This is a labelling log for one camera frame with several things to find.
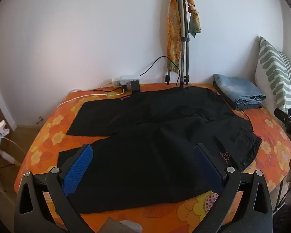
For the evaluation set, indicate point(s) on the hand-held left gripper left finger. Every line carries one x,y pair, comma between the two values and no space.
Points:
78,167

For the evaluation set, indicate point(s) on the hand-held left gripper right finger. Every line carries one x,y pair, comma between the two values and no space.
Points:
208,167

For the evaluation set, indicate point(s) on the black pants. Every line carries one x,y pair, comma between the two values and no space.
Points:
147,150

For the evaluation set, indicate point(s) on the orange floral bedspread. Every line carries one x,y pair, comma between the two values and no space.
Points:
266,128

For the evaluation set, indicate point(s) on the green and white patterned pillow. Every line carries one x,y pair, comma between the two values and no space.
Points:
273,72

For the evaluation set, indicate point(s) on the folded blue jeans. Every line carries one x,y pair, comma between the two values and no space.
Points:
240,89

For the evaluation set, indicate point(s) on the grey cloth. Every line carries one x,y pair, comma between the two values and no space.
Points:
116,226

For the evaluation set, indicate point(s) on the white clip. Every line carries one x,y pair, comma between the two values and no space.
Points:
2,128

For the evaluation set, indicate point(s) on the black power adapter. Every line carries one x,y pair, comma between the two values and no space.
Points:
135,86

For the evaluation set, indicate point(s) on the white power strip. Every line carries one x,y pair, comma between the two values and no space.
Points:
126,78

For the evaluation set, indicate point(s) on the green patterned scarf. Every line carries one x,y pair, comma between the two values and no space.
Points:
193,25

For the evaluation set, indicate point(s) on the orange floral scarf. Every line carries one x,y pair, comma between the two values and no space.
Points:
172,29

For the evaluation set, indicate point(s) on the metal tripod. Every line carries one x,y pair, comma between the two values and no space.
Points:
181,12

